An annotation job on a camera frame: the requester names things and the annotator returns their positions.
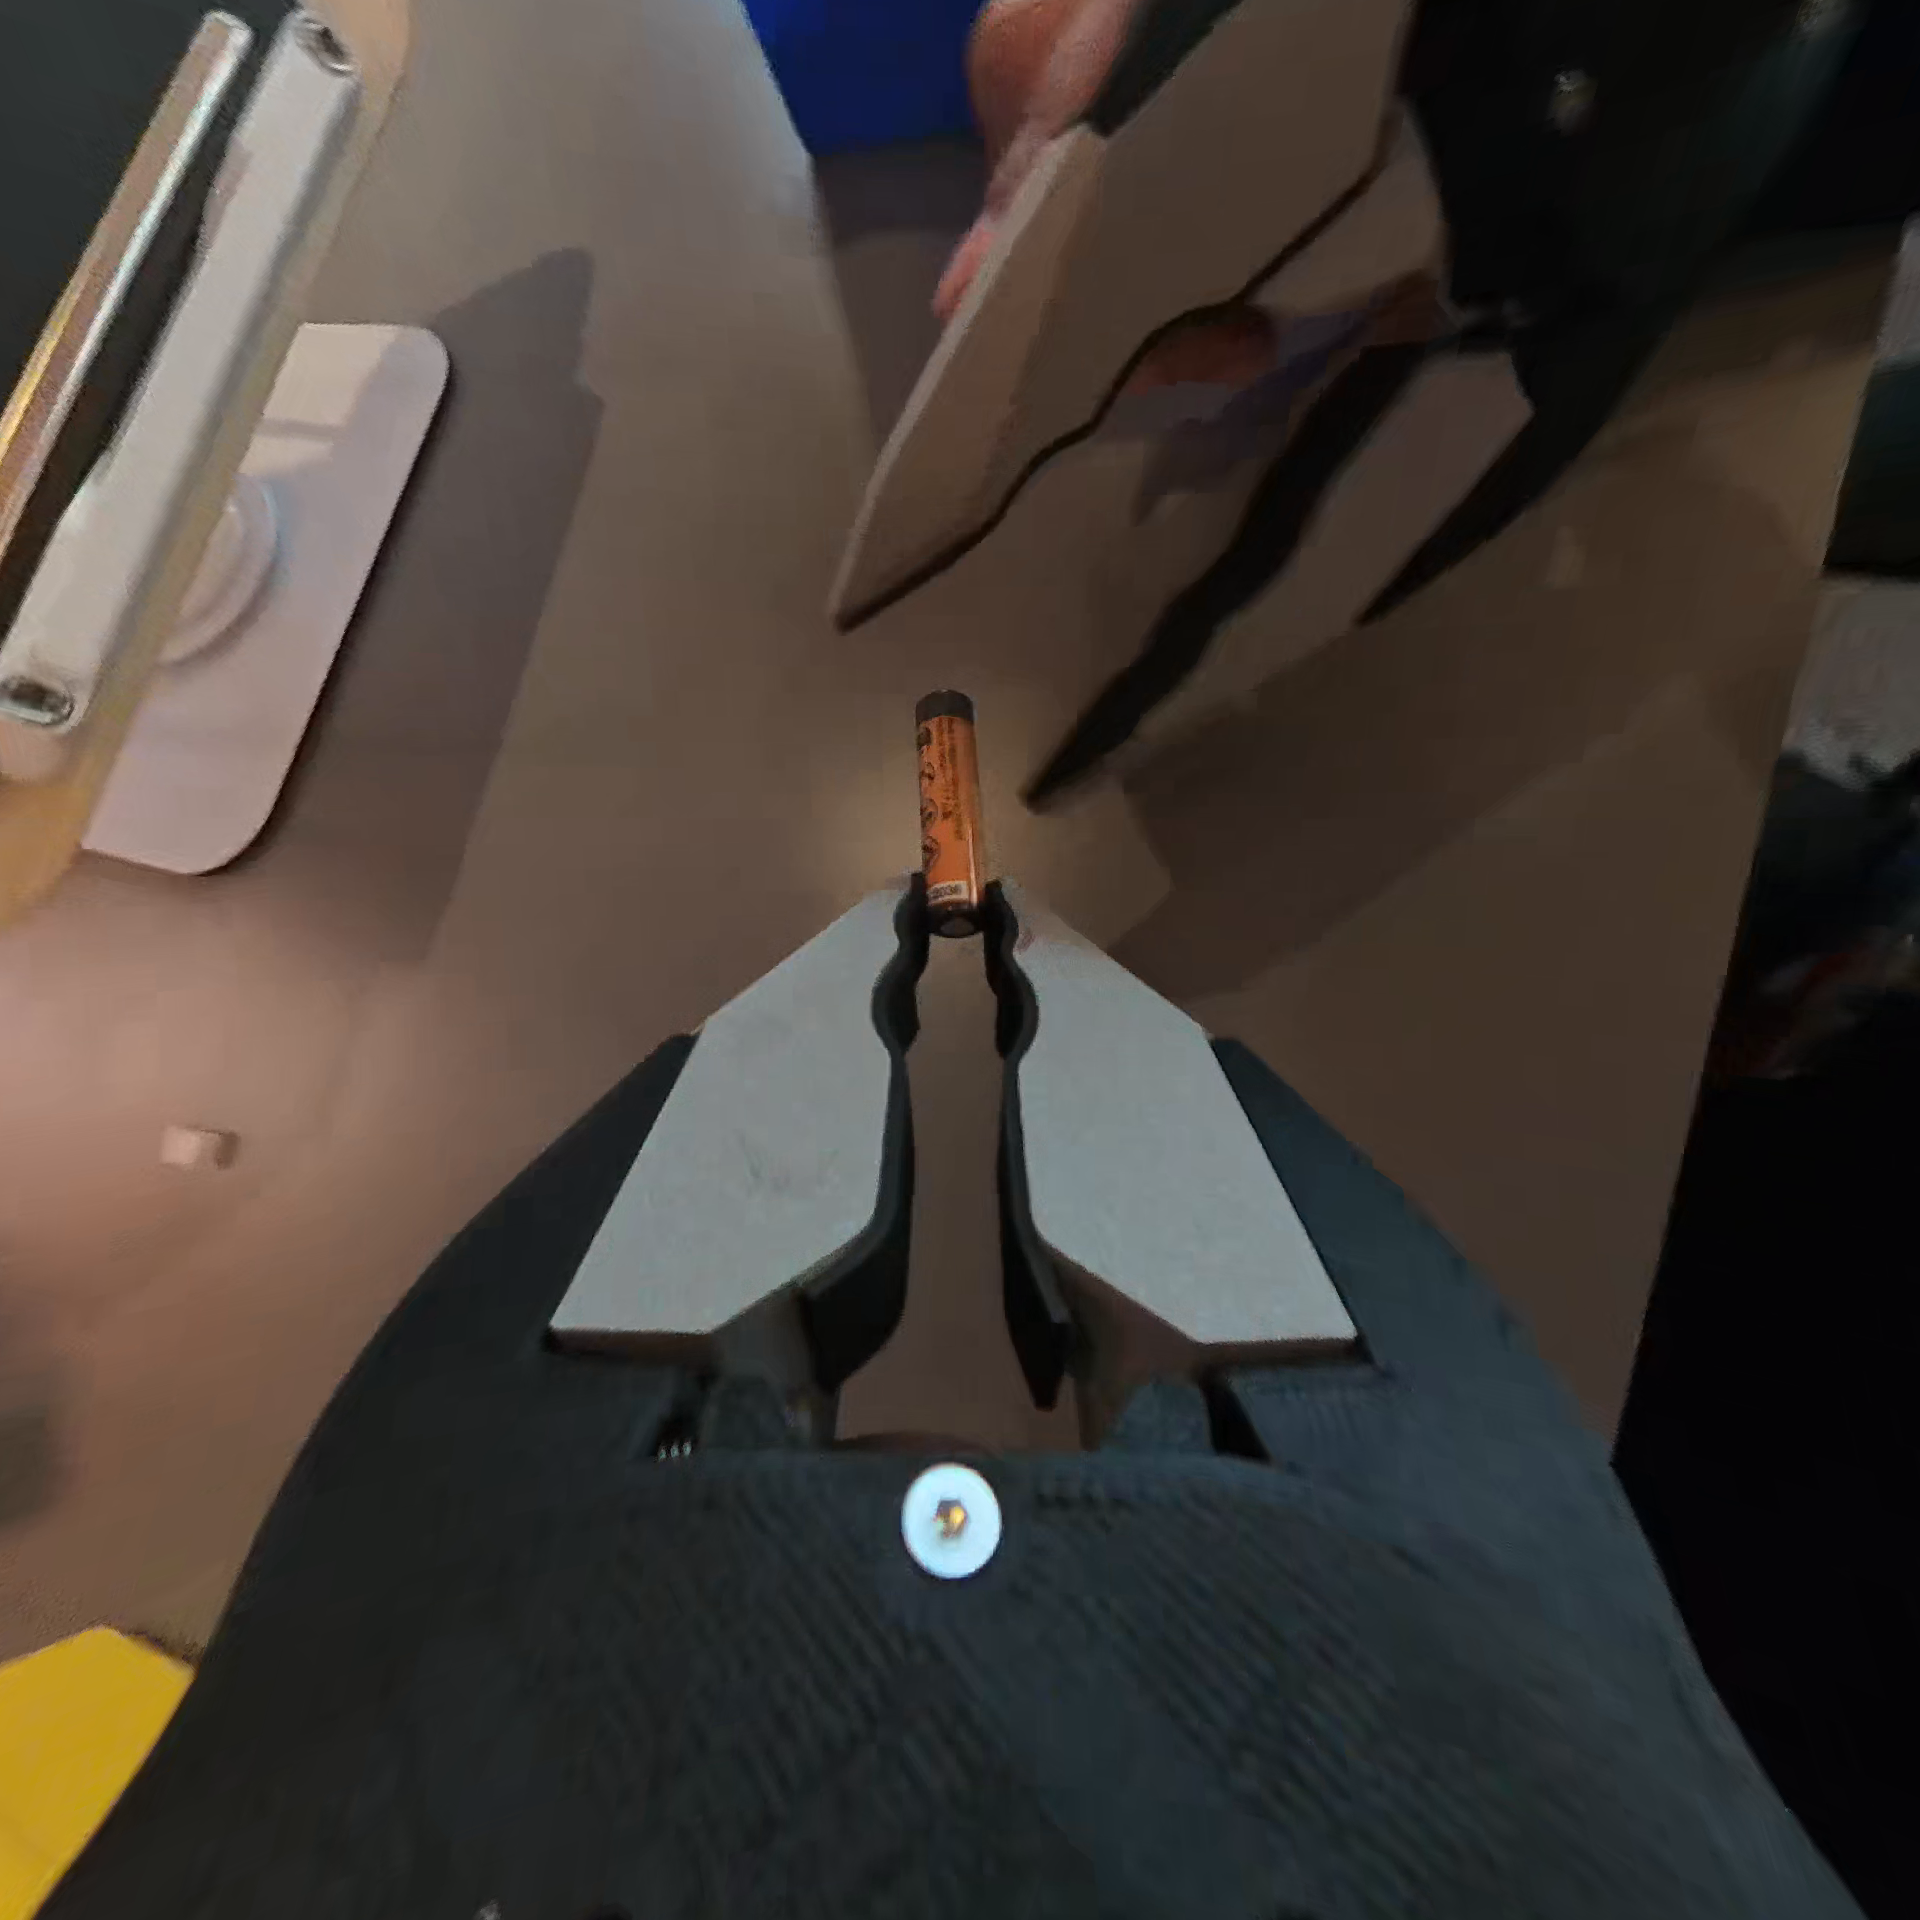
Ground black book stand wooden edge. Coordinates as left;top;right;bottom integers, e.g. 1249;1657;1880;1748
0;0;414;919

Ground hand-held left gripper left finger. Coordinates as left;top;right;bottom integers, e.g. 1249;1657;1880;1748
546;882;923;1446

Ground blue container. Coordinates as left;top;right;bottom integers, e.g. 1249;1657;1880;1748
741;0;992;152

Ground yellow plastic bin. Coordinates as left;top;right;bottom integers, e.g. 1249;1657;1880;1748
0;1626;198;1920

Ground white stand base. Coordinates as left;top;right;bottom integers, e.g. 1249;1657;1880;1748
82;323;451;876

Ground person's right hand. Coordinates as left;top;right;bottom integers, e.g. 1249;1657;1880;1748
930;0;1150;320

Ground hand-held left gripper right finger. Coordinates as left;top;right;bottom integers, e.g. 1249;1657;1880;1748
981;882;1362;1413

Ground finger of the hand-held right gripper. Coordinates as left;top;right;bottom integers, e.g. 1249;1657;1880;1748
828;0;1420;630
1024;305;1520;804

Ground orange battery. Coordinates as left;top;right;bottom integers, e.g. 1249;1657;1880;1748
911;688;989;942

